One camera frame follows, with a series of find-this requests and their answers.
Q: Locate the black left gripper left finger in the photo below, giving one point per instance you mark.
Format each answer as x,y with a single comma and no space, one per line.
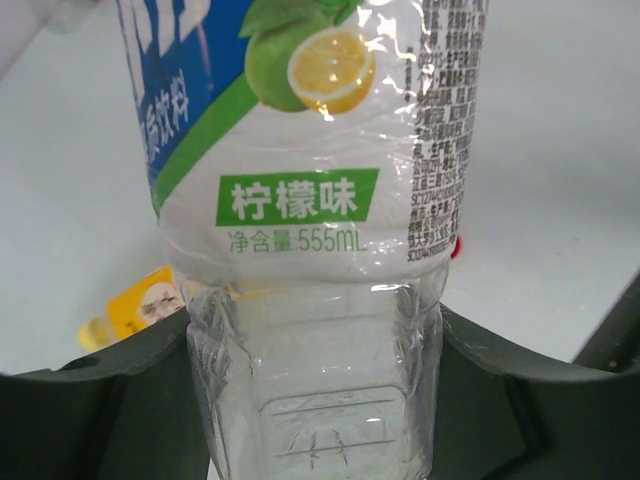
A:
128,411

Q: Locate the red bottle cap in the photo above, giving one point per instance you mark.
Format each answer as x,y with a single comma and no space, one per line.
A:
457,248

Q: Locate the yellow juice bottle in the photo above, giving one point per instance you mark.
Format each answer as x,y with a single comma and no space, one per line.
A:
146,302

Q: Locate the blue-label clear drink bottle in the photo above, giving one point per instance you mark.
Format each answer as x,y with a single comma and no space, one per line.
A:
306,163

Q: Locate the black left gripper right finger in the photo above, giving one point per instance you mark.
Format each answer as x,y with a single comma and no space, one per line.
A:
507,412

